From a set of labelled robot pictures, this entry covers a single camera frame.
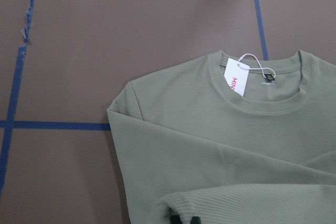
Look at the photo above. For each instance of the olive green long-sleeve shirt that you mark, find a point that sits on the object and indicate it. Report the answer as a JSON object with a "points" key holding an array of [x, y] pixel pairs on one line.
{"points": [[185, 140]]}

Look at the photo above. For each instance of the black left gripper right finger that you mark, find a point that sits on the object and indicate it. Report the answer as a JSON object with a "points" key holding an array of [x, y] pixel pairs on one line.
{"points": [[195, 220]]}

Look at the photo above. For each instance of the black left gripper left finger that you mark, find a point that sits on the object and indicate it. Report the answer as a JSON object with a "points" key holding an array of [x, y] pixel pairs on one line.
{"points": [[174, 217]]}

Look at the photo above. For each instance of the white paper hang tag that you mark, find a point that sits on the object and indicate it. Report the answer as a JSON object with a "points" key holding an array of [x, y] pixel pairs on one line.
{"points": [[236, 73]]}

